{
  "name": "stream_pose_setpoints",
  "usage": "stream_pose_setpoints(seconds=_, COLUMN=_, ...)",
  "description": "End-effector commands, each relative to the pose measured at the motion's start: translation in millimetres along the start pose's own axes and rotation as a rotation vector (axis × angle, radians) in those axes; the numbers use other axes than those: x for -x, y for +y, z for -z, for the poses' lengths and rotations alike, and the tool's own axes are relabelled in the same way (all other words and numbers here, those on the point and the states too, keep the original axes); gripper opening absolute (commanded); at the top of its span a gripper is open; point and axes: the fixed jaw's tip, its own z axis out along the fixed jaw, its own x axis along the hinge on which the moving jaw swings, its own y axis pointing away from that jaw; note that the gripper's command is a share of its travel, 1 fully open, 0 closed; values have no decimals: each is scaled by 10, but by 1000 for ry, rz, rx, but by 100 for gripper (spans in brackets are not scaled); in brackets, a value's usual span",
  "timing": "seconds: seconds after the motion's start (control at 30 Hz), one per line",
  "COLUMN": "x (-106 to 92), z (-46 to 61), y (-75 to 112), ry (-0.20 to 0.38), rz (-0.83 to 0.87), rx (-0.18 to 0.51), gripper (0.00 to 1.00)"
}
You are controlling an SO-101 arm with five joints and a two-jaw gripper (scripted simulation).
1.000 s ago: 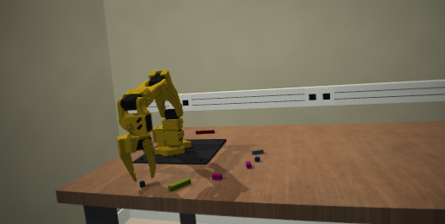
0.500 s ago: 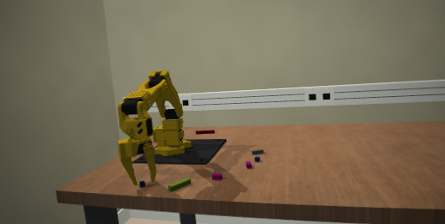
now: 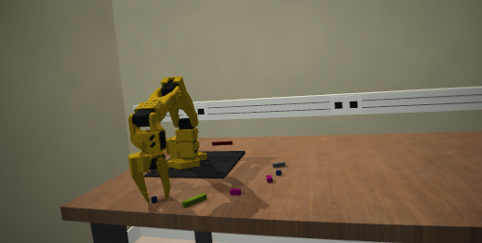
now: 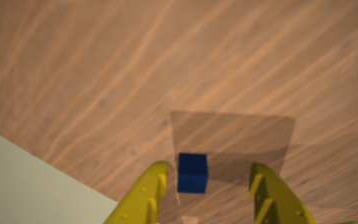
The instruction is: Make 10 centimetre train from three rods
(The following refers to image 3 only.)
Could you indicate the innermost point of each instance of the lime green rectangular rod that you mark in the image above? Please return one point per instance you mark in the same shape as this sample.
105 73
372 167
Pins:
194 200

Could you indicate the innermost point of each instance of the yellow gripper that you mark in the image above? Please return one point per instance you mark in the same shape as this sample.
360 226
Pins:
142 162

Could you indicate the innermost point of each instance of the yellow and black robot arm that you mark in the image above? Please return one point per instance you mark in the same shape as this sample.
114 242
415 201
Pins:
152 112

